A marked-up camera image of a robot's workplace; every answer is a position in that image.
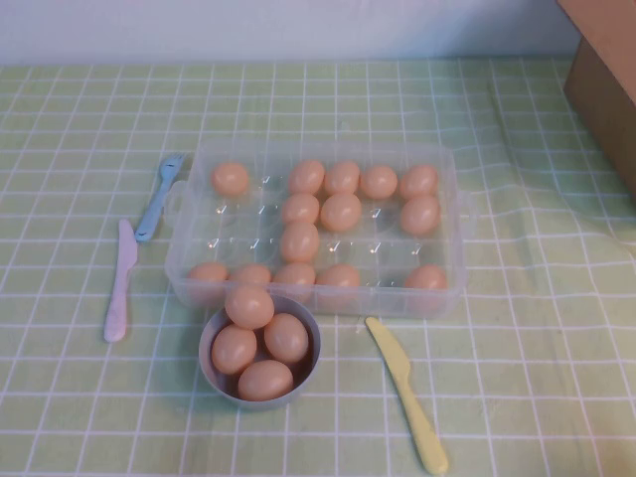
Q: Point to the yellow plastic knife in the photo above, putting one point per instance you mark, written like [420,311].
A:
[402,377]

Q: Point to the pink plastic knife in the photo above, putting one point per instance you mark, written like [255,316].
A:
[121,278]

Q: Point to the clear plastic egg box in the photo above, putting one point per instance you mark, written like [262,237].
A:
[238,226]

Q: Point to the brown cardboard box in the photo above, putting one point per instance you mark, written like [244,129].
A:
[606,99]

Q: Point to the grey round bowl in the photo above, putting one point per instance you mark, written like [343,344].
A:
[213,322]

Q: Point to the brown egg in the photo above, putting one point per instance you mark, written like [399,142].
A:
[306,176]
[342,177]
[265,380]
[378,182]
[419,181]
[300,208]
[233,349]
[294,280]
[207,278]
[420,214]
[230,178]
[341,211]
[338,280]
[299,242]
[426,280]
[249,307]
[251,274]
[286,337]

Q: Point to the blue plastic fork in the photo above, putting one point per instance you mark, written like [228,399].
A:
[151,213]

